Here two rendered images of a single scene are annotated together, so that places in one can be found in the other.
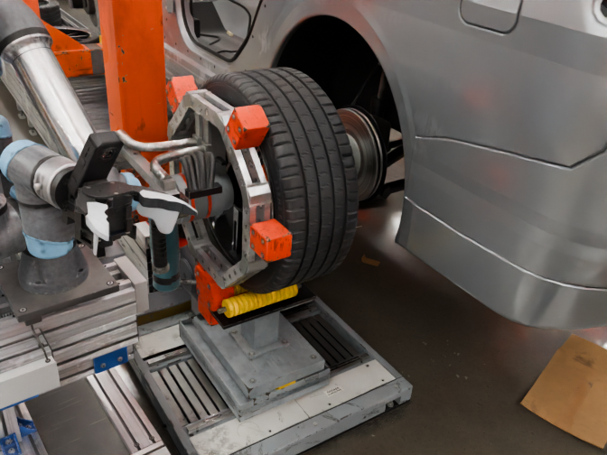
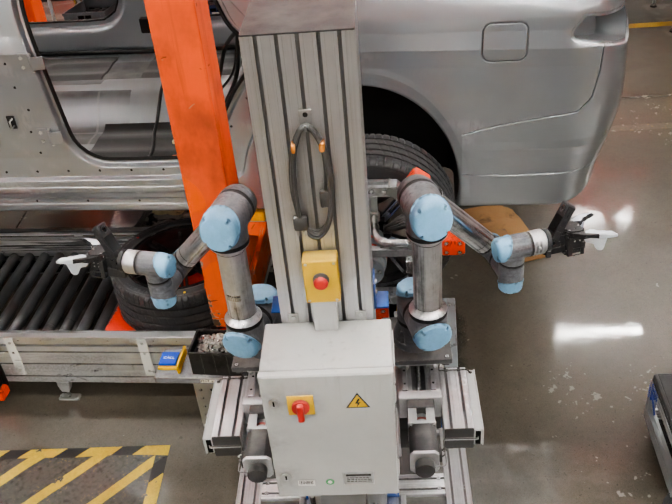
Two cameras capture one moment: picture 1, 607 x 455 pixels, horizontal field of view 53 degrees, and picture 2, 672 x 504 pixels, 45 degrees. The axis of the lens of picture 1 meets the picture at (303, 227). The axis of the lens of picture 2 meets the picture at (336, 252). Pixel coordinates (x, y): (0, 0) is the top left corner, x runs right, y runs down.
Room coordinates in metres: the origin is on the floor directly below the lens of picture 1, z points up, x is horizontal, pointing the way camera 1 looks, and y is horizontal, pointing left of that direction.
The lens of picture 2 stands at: (-0.07, 2.20, 2.64)
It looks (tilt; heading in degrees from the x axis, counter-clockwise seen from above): 36 degrees down; 313
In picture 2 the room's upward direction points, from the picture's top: 5 degrees counter-clockwise
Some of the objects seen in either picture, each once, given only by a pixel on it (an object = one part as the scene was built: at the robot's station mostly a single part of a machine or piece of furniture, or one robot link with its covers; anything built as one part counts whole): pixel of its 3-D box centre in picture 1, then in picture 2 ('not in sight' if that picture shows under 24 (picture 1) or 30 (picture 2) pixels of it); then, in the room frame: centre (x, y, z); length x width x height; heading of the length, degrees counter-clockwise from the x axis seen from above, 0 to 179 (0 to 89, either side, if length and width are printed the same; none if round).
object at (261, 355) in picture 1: (259, 318); not in sight; (1.68, 0.13, 0.32); 0.40 x 0.30 x 0.28; 35
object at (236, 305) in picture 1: (260, 297); not in sight; (1.54, 0.12, 0.51); 0.29 x 0.06 x 0.06; 125
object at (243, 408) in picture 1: (251, 351); not in sight; (1.72, 0.16, 0.13); 0.50 x 0.36 x 0.10; 35
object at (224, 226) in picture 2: not in sight; (236, 279); (1.48, 1.00, 1.19); 0.15 x 0.12 x 0.55; 115
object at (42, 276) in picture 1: (51, 257); (415, 326); (1.15, 0.57, 0.87); 0.15 x 0.15 x 0.10
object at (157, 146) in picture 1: (157, 127); not in sight; (1.59, 0.43, 1.03); 0.19 x 0.18 x 0.11; 125
